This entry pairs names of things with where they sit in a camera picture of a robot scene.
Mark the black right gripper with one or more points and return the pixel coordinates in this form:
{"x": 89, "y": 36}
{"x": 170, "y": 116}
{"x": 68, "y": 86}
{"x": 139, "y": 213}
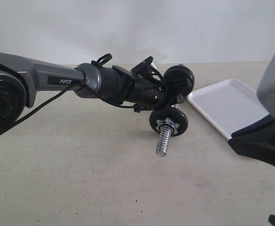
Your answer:
{"x": 256, "y": 141}

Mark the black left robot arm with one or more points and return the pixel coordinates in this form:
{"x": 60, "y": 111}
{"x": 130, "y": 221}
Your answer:
{"x": 21, "y": 78}

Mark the black plate bar end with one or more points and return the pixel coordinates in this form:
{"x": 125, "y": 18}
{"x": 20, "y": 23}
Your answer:
{"x": 183, "y": 87}

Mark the chrome spin-lock collar nut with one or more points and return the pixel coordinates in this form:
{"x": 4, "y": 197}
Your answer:
{"x": 168, "y": 126}

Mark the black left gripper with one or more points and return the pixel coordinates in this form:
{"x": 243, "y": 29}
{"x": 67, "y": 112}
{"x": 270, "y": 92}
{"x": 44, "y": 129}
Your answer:
{"x": 148, "y": 95}

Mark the black weight plate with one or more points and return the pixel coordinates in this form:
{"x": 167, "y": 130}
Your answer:
{"x": 178, "y": 73}

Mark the white rectangular tray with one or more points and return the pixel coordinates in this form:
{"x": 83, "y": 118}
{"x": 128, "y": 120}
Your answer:
{"x": 228, "y": 105}

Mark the chrome dumbbell bar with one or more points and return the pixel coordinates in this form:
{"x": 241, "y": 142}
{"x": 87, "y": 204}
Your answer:
{"x": 163, "y": 142}

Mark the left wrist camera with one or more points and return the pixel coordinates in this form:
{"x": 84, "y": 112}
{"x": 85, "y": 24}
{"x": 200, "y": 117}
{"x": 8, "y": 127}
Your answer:
{"x": 145, "y": 67}

